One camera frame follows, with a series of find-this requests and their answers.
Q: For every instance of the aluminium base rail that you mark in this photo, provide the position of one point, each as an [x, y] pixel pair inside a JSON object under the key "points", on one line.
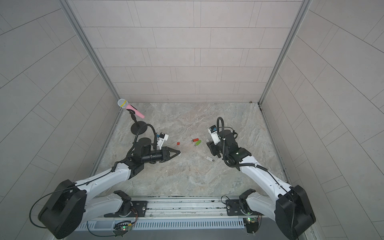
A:
{"points": [[203, 214]]}

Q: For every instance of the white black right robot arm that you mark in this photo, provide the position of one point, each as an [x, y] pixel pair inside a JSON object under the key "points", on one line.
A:
{"points": [[264, 186]]}

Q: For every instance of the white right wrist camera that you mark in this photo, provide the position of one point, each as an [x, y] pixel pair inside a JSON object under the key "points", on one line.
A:
{"points": [[213, 130]]}

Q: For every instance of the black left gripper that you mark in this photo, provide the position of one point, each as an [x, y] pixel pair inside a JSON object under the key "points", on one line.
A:
{"points": [[165, 154]]}

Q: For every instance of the white usb drive short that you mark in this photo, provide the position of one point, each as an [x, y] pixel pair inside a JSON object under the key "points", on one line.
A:
{"points": [[210, 158]]}

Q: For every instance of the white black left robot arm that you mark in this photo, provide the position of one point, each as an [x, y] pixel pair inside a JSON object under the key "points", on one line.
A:
{"points": [[73, 203]]}

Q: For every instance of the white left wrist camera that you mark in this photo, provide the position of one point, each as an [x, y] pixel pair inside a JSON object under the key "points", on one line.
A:
{"points": [[162, 137]]}

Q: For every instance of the pink toy microphone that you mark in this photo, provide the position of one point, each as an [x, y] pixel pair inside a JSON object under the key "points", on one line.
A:
{"points": [[124, 104]]}

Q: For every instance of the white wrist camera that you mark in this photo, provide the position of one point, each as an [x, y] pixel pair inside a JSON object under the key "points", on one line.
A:
{"points": [[213, 130], [162, 137]]}

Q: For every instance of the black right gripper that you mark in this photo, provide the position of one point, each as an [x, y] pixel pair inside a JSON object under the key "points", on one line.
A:
{"points": [[212, 149]]}

